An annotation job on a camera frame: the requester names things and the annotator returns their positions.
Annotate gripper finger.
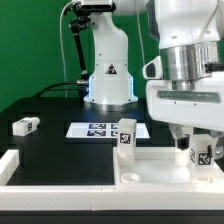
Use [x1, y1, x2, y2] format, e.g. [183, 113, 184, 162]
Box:
[169, 124, 190, 150]
[209, 130, 224, 157]

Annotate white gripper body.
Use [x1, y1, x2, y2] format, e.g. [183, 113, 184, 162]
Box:
[146, 78, 224, 132]

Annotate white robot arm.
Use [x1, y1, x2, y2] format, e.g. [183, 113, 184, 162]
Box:
[81, 0, 224, 150]

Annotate white U-shaped fence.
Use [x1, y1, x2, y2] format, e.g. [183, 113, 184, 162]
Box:
[0, 150, 224, 211]

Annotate white tag base sheet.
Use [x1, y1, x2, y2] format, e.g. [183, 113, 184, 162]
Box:
[65, 121, 151, 139]

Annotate white cable right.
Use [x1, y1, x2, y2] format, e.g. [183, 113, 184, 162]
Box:
[134, 0, 148, 68]

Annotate white cable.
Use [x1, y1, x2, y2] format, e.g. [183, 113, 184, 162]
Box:
[58, 0, 81, 98]
[134, 0, 148, 68]

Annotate black cables on table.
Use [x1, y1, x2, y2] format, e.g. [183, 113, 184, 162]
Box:
[33, 79, 90, 98]

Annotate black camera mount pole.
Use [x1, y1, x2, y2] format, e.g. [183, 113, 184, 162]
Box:
[68, 2, 111, 84]

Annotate white cable left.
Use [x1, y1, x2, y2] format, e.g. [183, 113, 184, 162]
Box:
[58, 0, 81, 98]

